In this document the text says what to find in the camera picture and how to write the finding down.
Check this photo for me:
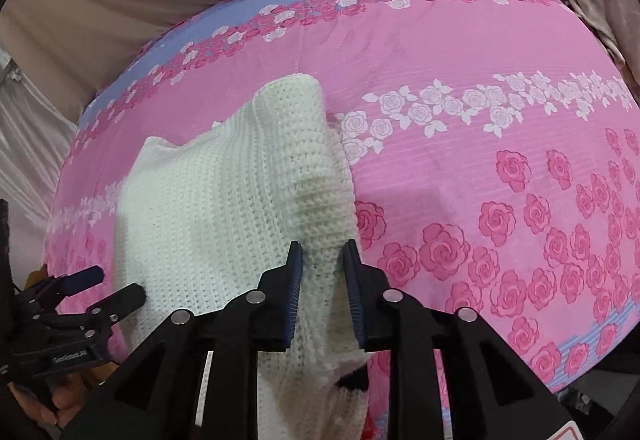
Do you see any white knit colour-block sweater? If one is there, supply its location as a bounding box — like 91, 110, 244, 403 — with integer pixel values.
112, 74, 373, 440

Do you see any person's left hand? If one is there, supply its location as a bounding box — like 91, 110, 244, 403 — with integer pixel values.
20, 362, 108, 428

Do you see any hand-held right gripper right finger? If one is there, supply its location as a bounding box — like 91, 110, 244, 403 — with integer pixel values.
341, 240, 576, 440

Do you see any white translucent plastic sheet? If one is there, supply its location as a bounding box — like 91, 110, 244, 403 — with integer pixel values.
0, 44, 77, 243

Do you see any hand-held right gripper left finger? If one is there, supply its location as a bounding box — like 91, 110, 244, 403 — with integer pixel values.
65, 241, 306, 440

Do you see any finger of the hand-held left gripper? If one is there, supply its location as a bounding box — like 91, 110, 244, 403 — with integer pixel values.
50, 283, 147, 337
15, 267, 106, 315

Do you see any pink floral bedsheet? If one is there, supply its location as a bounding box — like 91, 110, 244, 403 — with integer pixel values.
42, 0, 640, 440

